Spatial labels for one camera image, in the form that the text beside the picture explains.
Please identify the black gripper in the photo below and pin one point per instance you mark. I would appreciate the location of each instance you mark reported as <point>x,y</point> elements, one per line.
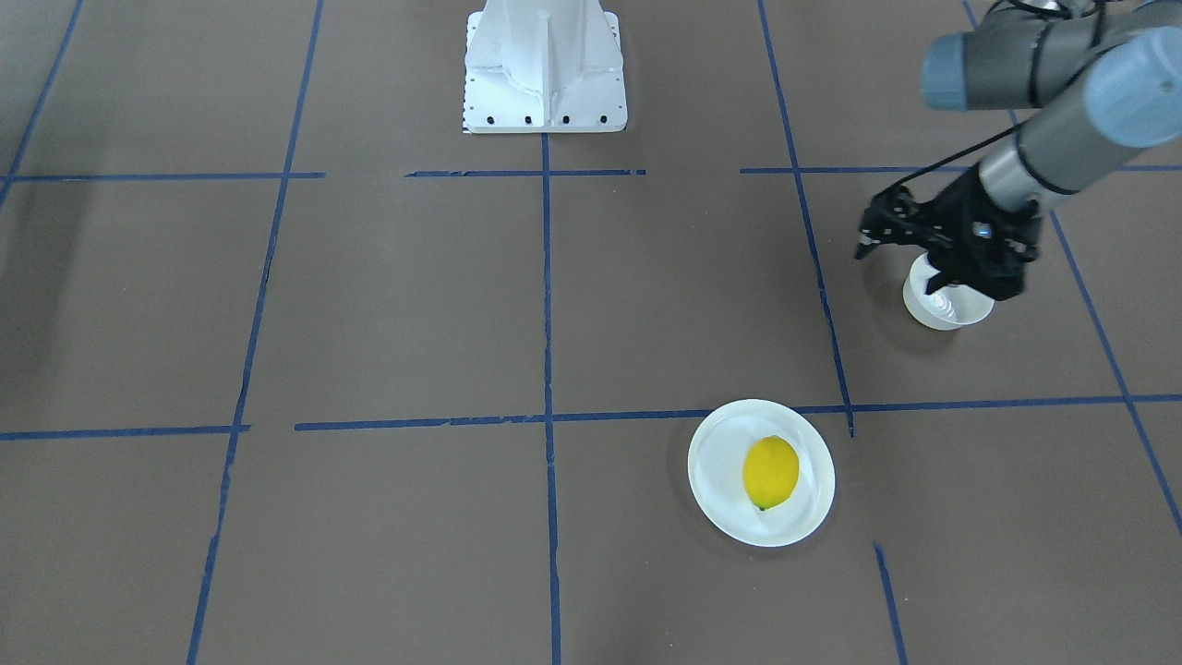
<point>950,218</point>

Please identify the yellow lemon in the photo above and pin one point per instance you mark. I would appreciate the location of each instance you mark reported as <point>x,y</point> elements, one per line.
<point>771,472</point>

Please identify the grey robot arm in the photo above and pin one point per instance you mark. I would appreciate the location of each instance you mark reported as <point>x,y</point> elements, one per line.
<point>1101,90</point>

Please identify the small white bowl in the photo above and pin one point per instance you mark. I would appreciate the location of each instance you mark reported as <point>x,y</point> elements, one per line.
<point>949,308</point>

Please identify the white round plate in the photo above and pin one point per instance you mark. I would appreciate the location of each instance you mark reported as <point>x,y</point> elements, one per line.
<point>714,470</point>

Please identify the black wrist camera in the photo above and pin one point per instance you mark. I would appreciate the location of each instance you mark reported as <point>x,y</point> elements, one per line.
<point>892,217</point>

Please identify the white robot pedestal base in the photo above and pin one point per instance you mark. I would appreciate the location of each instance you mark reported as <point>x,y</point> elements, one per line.
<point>543,66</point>

